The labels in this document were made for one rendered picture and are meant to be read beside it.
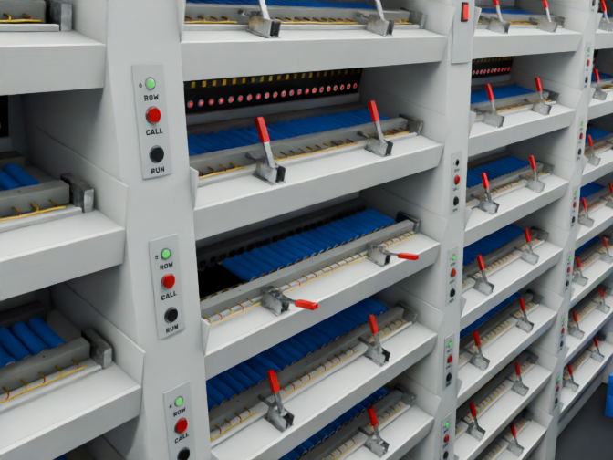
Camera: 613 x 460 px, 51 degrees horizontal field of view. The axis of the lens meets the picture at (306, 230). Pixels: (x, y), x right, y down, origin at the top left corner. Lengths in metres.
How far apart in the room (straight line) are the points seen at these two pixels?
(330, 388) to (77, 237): 0.58
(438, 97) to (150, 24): 0.66
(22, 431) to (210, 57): 0.46
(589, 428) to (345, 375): 1.52
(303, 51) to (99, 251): 0.39
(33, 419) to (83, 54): 0.38
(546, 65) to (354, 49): 0.98
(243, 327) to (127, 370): 0.18
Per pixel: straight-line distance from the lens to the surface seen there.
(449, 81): 1.25
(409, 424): 1.42
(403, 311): 1.37
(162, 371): 0.82
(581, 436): 2.52
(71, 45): 0.69
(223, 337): 0.90
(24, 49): 0.67
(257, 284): 0.97
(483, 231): 1.48
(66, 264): 0.72
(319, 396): 1.12
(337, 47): 0.98
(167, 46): 0.76
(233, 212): 0.84
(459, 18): 1.26
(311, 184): 0.95
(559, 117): 1.79
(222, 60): 0.82
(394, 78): 1.30
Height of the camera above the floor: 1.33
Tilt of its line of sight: 16 degrees down
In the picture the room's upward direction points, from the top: 1 degrees counter-clockwise
